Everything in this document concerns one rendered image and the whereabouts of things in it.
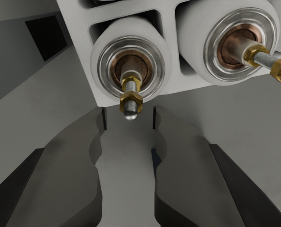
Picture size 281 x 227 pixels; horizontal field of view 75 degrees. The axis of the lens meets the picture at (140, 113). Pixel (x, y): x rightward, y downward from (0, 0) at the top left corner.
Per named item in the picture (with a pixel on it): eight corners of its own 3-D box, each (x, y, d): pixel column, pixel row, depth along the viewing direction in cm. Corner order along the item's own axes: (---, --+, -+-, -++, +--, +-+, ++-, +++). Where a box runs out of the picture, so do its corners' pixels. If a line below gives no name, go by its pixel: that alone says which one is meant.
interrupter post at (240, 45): (246, 30, 19) (265, 36, 16) (249, 52, 20) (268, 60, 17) (223, 42, 19) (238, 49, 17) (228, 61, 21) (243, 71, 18)
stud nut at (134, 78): (123, 71, 17) (122, 74, 16) (141, 73, 17) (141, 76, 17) (121, 90, 18) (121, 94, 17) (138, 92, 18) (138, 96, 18)
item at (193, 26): (209, -15, 32) (282, -28, 16) (222, 38, 36) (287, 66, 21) (158, 13, 34) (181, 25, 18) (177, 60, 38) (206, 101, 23)
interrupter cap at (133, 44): (152, 23, 18) (153, 23, 18) (171, 88, 22) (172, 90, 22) (85, 50, 19) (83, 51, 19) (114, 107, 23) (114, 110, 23)
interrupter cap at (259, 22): (269, -9, 17) (274, -10, 17) (276, 61, 21) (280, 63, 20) (192, 30, 19) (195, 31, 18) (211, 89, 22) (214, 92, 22)
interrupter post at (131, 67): (137, 56, 20) (138, 65, 17) (144, 76, 21) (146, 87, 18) (117, 64, 20) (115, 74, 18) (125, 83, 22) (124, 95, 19)
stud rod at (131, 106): (127, 71, 19) (124, 108, 12) (136, 72, 19) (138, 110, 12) (126, 80, 19) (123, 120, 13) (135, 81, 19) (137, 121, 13)
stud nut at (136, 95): (120, 88, 14) (120, 93, 13) (142, 90, 14) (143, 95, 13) (119, 110, 15) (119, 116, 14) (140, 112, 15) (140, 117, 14)
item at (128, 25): (147, 3, 33) (160, 8, 17) (161, 55, 38) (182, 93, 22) (98, 24, 34) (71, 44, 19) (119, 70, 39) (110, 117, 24)
